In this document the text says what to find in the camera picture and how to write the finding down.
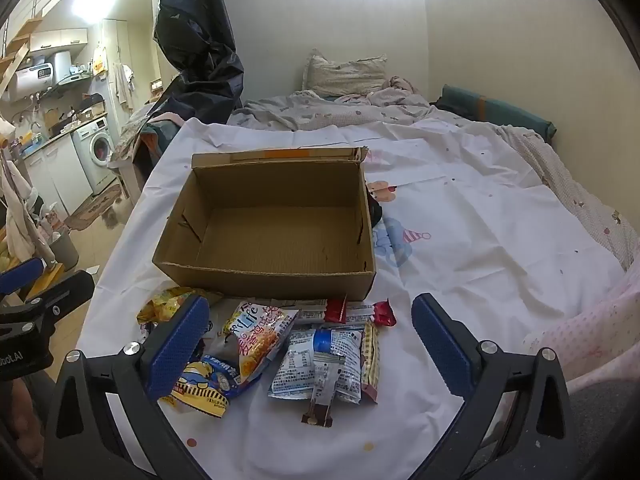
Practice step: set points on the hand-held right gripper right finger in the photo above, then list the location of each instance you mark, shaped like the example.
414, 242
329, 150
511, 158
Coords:
442, 345

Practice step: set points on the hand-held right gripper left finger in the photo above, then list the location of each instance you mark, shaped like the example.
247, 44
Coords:
177, 345

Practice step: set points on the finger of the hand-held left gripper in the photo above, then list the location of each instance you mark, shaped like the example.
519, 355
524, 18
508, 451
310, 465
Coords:
65, 292
20, 275

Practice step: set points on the blue yellow cartoon snack packet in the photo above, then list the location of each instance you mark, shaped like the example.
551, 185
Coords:
205, 385

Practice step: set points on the yellow checkered snack packet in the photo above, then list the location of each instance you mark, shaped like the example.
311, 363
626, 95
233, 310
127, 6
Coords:
371, 360

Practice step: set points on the orange white snack packet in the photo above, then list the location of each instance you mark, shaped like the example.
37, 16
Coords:
255, 335

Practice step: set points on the brown cardboard box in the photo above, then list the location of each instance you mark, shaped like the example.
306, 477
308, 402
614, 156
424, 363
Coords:
275, 280

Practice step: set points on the white blue snack packet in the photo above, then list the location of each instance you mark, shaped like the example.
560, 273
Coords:
320, 355

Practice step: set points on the silver brown stick snack packet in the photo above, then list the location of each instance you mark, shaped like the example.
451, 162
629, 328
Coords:
320, 395

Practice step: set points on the grey trash bin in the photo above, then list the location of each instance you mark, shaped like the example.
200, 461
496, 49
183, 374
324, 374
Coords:
65, 252

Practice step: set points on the hanging white cloth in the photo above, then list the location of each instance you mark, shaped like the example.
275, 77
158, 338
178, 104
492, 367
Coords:
20, 220

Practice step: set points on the patterned floor mat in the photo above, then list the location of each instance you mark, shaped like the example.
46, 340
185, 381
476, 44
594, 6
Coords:
92, 207

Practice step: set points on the white base cabinet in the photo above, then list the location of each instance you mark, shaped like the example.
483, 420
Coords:
57, 175

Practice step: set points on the white washing machine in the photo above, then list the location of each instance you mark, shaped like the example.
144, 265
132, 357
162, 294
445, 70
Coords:
97, 155

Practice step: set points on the black plastic bag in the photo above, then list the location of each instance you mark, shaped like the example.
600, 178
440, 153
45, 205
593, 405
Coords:
375, 210

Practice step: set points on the pink blanket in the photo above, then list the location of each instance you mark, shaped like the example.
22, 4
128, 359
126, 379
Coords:
600, 325

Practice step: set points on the pile of clothes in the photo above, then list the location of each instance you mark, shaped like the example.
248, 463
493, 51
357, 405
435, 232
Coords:
150, 130

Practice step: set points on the white water heater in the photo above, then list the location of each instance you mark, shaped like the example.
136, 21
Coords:
32, 80

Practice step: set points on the range hood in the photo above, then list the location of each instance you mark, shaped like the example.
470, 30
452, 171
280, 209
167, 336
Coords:
65, 67

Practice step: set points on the hanging white towel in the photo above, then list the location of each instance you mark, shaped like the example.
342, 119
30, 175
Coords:
122, 85

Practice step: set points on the wooden staircase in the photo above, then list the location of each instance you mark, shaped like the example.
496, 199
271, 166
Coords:
15, 57

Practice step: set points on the green cushion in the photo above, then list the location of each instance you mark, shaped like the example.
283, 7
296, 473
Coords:
495, 107

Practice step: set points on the tall white cabinet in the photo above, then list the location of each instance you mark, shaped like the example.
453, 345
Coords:
115, 40

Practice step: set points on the grey patterned duvet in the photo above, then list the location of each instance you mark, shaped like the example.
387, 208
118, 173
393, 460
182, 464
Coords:
310, 110

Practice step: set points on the patterned pillow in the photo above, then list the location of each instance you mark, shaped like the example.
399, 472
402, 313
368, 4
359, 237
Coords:
345, 75

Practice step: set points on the black hanging garment cover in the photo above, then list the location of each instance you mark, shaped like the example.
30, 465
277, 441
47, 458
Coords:
195, 35

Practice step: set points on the white wall cabinet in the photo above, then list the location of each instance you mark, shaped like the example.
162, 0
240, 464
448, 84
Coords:
60, 39

